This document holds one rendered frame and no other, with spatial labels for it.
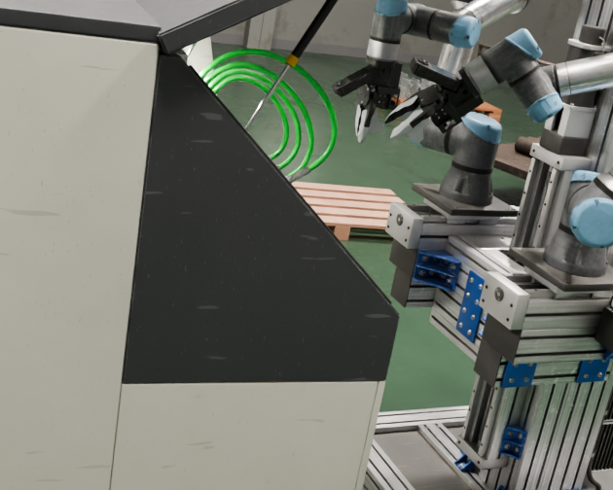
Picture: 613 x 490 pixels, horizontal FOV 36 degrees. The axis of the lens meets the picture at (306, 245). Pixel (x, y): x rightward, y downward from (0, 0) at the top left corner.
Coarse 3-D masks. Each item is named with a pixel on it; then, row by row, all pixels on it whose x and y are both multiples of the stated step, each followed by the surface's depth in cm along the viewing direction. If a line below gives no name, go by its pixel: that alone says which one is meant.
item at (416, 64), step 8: (416, 64) 201; (424, 64) 202; (432, 64) 206; (416, 72) 202; (424, 72) 202; (432, 72) 202; (440, 72) 203; (448, 72) 206; (432, 80) 203; (440, 80) 203; (448, 80) 203; (456, 80) 204; (456, 88) 205
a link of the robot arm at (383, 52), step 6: (372, 42) 228; (378, 42) 227; (372, 48) 228; (378, 48) 227; (384, 48) 227; (390, 48) 227; (396, 48) 228; (372, 54) 228; (378, 54) 228; (384, 54) 227; (390, 54) 228; (396, 54) 229; (384, 60) 229; (390, 60) 229
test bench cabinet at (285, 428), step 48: (144, 384) 191; (192, 384) 195; (240, 384) 198; (288, 384) 202; (336, 384) 206; (384, 384) 210; (144, 432) 195; (192, 432) 199; (240, 432) 203; (288, 432) 207; (336, 432) 211; (144, 480) 200; (192, 480) 204; (240, 480) 208; (288, 480) 212; (336, 480) 216
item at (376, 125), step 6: (378, 114) 234; (372, 120) 235; (378, 120) 235; (360, 126) 235; (372, 126) 235; (378, 126) 236; (360, 132) 235; (366, 132) 235; (372, 132) 236; (360, 138) 237
